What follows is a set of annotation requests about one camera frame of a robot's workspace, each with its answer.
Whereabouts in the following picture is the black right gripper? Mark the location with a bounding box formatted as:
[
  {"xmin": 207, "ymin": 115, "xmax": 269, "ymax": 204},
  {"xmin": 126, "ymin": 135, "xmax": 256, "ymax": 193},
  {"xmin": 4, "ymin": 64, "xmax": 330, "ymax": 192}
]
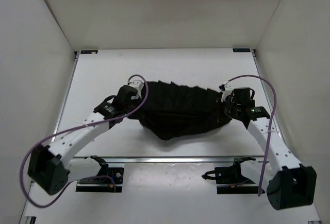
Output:
[{"xmin": 209, "ymin": 99, "xmax": 241, "ymax": 124}]

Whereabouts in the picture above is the black pleated skirt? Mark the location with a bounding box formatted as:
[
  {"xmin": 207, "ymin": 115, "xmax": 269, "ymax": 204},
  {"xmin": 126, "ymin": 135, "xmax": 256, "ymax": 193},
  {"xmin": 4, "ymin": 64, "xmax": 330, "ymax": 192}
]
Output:
[{"xmin": 134, "ymin": 81, "xmax": 231, "ymax": 141}]

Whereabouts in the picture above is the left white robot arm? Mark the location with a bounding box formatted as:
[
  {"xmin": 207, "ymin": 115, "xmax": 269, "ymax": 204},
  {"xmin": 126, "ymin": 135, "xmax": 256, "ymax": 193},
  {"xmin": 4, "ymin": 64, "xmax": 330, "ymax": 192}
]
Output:
[{"xmin": 28, "ymin": 80, "xmax": 147, "ymax": 195}]

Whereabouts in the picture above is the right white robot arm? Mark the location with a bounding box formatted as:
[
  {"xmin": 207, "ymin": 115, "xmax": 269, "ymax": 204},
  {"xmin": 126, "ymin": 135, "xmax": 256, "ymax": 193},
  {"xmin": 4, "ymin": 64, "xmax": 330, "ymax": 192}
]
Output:
[{"xmin": 219, "ymin": 84, "xmax": 317, "ymax": 210}]

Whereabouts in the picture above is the right blue table label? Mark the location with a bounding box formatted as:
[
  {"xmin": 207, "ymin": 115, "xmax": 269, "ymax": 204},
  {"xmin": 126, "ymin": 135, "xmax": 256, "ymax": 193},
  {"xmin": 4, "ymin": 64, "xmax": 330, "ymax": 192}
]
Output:
[{"xmin": 233, "ymin": 48, "xmax": 251, "ymax": 53}]

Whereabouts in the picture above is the blue table label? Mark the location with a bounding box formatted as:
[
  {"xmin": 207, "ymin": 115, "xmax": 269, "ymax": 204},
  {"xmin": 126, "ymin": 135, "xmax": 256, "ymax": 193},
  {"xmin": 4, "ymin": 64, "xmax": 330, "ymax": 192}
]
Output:
[
  {"xmin": 80, "ymin": 50, "xmax": 98, "ymax": 55},
  {"xmin": 233, "ymin": 48, "xmax": 251, "ymax": 53}
]

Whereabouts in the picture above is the left blue table label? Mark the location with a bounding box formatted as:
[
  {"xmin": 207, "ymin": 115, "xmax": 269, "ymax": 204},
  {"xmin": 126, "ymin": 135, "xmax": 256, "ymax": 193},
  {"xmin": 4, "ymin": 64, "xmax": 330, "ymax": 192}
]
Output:
[{"xmin": 80, "ymin": 50, "xmax": 98, "ymax": 55}]

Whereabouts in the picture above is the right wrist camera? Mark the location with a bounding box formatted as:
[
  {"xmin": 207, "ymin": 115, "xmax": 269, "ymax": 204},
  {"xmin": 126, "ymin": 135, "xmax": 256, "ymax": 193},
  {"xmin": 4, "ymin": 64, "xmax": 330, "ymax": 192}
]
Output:
[{"xmin": 232, "ymin": 88, "xmax": 255, "ymax": 105}]

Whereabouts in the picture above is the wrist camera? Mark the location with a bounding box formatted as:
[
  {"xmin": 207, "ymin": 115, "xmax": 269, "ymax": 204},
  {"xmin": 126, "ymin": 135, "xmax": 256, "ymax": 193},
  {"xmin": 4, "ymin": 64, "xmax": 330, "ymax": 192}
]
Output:
[
  {"xmin": 128, "ymin": 80, "xmax": 144, "ymax": 95},
  {"xmin": 232, "ymin": 88, "xmax": 255, "ymax": 105}
]

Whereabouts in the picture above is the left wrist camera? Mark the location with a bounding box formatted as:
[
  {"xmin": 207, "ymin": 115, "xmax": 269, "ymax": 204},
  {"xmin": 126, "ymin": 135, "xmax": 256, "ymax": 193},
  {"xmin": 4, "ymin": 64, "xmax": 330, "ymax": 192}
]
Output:
[{"xmin": 128, "ymin": 80, "xmax": 144, "ymax": 95}]

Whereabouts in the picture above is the aluminium table rail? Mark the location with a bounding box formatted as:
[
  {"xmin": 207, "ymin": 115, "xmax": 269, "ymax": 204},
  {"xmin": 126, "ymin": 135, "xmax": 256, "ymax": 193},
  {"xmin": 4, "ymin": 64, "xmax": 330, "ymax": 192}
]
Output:
[{"xmin": 51, "ymin": 51, "xmax": 80, "ymax": 135}]

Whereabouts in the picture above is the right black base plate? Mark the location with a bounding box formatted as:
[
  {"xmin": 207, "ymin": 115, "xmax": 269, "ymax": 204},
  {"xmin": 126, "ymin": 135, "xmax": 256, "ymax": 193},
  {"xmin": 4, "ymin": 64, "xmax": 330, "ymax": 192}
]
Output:
[{"xmin": 214, "ymin": 165, "xmax": 258, "ymax": 195}]

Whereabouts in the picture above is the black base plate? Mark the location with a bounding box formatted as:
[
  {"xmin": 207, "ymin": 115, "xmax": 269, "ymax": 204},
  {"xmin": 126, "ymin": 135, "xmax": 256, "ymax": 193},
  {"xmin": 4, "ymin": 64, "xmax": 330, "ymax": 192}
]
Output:
[
  {"xmin": 76, "ymin": 163, "xmax": 124, "ymax": 193},
  {"xmin": 214, "ymin": 165, "xmax": 258, "ymax": 195}
]

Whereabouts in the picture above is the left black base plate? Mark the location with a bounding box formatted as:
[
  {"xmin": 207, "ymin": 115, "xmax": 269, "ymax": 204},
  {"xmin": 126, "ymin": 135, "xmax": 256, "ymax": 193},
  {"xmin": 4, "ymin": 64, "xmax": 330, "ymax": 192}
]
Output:
[{"xmin": 76, "ymin": 163, "xmax": 124, "ymax": 193}]

